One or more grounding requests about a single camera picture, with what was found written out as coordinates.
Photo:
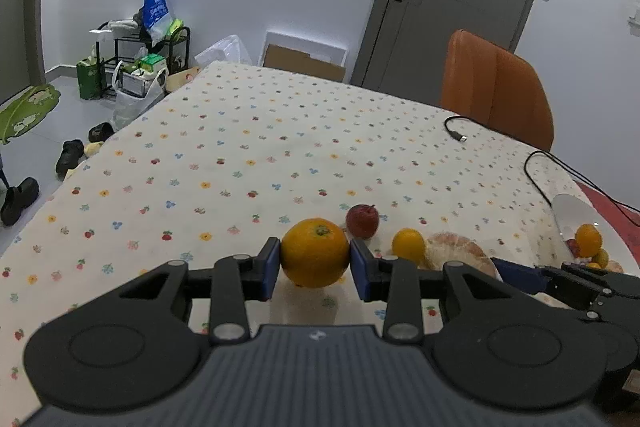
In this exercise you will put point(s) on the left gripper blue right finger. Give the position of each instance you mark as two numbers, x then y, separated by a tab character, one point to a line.
378	279

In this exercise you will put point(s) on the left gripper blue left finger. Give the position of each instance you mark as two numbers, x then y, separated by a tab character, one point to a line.
240	276

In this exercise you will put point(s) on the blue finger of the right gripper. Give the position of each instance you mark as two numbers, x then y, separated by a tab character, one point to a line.
524	278

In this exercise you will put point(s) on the small green-yellow fruit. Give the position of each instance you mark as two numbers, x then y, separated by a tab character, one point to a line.
601	258

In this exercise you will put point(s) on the large orange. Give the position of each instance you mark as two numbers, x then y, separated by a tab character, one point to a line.
589	240
314	253

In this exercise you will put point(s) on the small red apple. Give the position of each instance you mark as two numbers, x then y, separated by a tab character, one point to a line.
362	221
574	248

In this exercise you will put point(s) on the peeled pomelo segment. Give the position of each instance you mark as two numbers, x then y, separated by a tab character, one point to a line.
443	247

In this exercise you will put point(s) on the white ceramic bowl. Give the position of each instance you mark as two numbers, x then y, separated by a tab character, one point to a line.
570	213

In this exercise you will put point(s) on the red orange cartoon mat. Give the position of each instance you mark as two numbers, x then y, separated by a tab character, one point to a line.
620	219

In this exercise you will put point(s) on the orange leather chair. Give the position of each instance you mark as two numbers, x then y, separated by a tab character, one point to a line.
496	88

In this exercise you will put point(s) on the cardboard sheet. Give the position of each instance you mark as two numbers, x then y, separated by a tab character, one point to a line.
288	60

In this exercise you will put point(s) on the white plastic bag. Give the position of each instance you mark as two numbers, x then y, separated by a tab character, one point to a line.
135	94

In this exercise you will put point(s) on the black shoe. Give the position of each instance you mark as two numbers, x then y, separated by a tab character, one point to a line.
100	132
71	154
18	198

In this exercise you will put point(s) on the clear plastic bag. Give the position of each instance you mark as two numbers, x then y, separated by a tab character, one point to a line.
228	49

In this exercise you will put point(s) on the black shelf rack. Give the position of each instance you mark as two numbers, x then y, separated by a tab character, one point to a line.
126	41

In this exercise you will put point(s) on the green tissue box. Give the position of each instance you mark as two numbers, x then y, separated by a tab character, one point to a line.
89	78

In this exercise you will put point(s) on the blue plastic bag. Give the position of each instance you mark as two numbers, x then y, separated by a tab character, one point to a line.
156	16

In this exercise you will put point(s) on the green floor mat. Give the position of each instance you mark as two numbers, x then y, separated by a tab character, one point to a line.
27	111

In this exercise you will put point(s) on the white wall switch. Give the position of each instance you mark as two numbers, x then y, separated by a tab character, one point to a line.
633	17

